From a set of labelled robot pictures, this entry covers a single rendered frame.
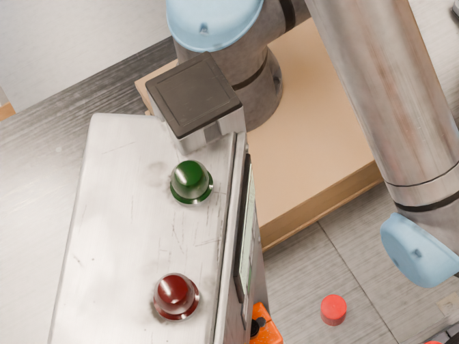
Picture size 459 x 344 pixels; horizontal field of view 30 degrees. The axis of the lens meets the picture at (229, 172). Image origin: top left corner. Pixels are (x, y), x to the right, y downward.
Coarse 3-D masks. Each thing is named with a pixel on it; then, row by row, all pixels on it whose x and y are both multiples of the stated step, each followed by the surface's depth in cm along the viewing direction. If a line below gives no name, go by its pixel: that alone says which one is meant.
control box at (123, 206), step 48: (96, 144) 53; (144, 144) 53; (240, 144) 53; (96, 192) 52; (144, 192) 52; (240, 192) 52; (96, 240) 50; (144, 240) 50; (192, 240) 50; (96, 288) 49; (144, 288) 49; (48, 336) 48; (96, 336) 48; (144, 336) 48; (192, 336) 47; (240, 336) 58
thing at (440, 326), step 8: (456, 312) 99; (440, 320) 98; (448, 320) 98; (456, 320) 98; (432, 328) 98; (440, 328) 98; (448, 328) 99; (416, 336) 98; (424, 336) 98; (432, 336) 98
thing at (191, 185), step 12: (180, 168) 50; (192, 168) 50; (204, 168) 50; (180, 180) 49; (192, 180) 49; (204, 180) 50; (180, 192) 50; (192, 192) 49; (204, 192) 50; (180, 204) 51; (192, 204) 50
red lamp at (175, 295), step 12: (168, 276) 47; (180, 276) 47; (156, 288) 47; (168, 288) 46; (180, 288) 46; (192, 288) 47; (156, 300) 47; (168, 300) 46; (180, 300) 46; (192, 300) 47; (168, 312) 47; (180, 312) 47; (192, 312) 48
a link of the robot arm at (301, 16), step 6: (294, 0) 101; (300, 0) 101; (294, 6) 101; (300, 6) 102; (306, 6) 102; (294, 12) 102; (300, 12) 102; (306, 12) 103; (300, 18) 103; (306, 18) 105
